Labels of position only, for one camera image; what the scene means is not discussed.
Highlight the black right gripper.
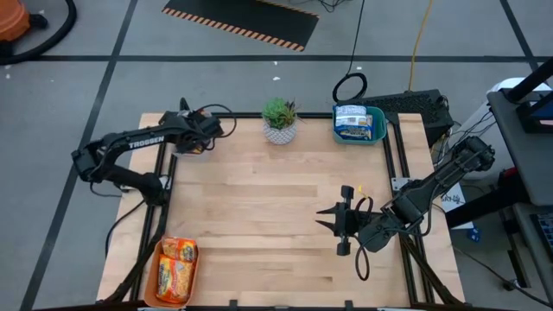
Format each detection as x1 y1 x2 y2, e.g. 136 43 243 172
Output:
316 186 368 257

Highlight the clear plastic bin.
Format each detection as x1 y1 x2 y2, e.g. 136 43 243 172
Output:
171 142 213 159

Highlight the succulent in white patterned pot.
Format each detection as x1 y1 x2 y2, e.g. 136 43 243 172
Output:
261 97 299 146

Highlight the teal plastic bin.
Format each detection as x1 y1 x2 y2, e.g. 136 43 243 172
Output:
331 105 388 146

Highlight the black hazard-striped floor mat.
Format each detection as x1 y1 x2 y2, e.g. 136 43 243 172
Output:
162 0 321 53

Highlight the white paper sheet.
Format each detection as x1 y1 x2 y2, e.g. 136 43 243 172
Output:
440 183 474 230

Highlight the black computer case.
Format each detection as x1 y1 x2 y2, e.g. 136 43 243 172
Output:
360 88 455 147

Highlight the black table leg beam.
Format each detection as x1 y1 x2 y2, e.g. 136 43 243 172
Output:
444 185 519 230

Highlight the orange plastic bin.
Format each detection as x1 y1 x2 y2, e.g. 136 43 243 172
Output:
143 237 201 310

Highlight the grey side table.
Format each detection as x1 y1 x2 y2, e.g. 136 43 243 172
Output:
486 88 553 207

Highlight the black keyboard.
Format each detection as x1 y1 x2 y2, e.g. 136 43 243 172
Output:
534 212 553 260

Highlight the orange shop vacuum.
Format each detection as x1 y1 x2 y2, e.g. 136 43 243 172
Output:
0 0 49 60

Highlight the white round stool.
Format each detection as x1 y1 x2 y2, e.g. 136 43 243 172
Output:
486 76 553 95

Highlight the black slanted pole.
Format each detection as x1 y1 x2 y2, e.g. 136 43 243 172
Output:
504 55 553 104

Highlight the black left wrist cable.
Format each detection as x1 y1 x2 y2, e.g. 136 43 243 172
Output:
196 103 238 151

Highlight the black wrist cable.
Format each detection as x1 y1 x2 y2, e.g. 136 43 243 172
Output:
196 103 238 151
353 196 375 282

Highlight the black aluminium table frame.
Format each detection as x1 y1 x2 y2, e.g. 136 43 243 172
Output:
103 111 466 311

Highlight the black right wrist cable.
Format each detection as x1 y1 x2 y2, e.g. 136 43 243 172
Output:
353 196 375 282

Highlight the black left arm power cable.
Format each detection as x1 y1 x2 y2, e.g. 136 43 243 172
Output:
105 200 146 260

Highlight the black vacuum hose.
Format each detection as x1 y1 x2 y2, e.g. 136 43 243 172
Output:
0 0 78 66

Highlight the black hanging cable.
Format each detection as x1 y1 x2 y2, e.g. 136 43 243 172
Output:
331 0 369 105

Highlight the yellow hanging cable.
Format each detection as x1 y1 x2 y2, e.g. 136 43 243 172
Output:
408 0 435 92

